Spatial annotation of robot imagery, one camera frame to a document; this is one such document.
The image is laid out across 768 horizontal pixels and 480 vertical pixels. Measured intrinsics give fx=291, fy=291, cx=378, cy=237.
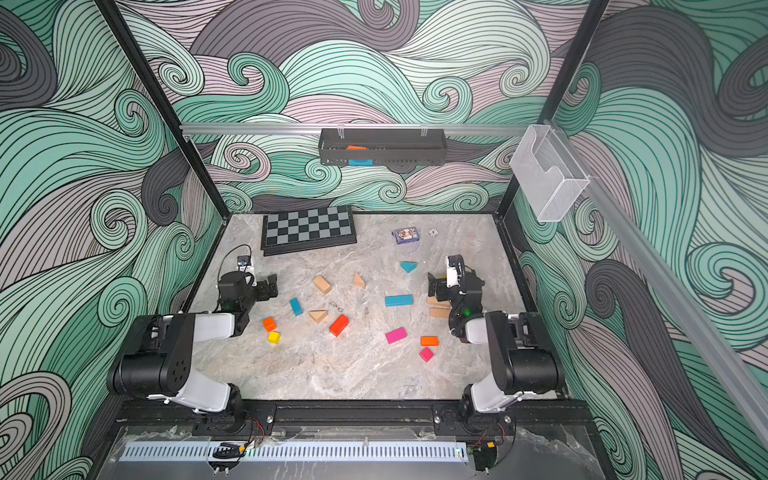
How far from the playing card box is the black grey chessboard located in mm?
166

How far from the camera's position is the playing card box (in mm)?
1126

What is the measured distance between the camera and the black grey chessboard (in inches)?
42.9
